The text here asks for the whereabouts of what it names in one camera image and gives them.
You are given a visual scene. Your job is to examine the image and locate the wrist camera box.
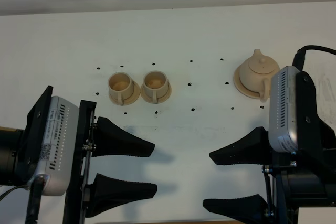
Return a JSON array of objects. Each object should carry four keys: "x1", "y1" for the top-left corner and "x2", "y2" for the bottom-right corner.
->
[
  {"x1": 268, "y1": 66, "x2": 299, "y2": 153},
  {"x1": 34, "y1": 96, "x2": 79, "y2": 196}
]

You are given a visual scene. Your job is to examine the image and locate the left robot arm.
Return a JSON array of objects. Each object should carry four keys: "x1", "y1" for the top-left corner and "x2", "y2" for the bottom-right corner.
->
[{"x1": 1, "y1": 90, "x2": 158, "y2": 223}]

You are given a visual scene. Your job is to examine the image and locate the left beige teacup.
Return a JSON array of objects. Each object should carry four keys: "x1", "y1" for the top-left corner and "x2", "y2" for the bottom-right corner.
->
[{"x1": 108, "y1": 72, "x2": 135, "y2": 106}]

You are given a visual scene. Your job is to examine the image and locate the beige teapot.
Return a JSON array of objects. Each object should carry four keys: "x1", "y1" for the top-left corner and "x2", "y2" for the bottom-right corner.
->
[{"x1": 239, "y1": 49, "x2": 280, "y2": 96}]

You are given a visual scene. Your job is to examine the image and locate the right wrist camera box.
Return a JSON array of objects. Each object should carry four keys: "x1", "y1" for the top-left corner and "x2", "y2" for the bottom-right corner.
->
[{"x1": 268, "y1": 66, "x2": 299, "y2": 153}]

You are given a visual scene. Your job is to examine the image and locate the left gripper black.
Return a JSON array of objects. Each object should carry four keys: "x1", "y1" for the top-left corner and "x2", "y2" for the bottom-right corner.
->
[{"x1": 62, "y1": 100, "x2": 158, "y2": 223}]

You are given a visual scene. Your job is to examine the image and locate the beige teacup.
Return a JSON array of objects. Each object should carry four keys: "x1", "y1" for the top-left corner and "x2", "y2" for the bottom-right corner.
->
[
  {"x1": 108, "y1": 72, "x2": 135, "y2": 106},
  {"x1": 143, "y1": 71, "x2": 169, "y2": 89}
]

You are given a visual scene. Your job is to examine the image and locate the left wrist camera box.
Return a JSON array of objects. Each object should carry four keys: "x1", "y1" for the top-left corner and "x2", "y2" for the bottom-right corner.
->
[{"x1": 34, "y1": 96, "x2": 79, "y2": 196}]

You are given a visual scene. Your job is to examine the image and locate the beige teapot saucer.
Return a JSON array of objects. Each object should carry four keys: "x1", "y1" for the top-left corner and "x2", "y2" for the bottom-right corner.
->
[{"x1": 233, "y1": 66, "x2": 270, "y2": 102}]

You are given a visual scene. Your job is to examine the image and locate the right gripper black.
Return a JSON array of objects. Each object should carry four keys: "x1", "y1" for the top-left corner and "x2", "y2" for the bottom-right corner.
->
[{"x1": 203, "y1": 126, "x2": 335, "y2": 224}]

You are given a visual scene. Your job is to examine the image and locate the left camera cable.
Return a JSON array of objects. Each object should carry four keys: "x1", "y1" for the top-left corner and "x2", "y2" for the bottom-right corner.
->
[{"x1": 0, "y1": 175, "x2": 45, "y2": 224}]

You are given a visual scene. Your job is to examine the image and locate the right beige teacup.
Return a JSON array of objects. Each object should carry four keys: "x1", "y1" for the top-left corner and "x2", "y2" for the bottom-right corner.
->
[{"x1": 143, "y1": 71, "x2": 169, "y2": 89}]

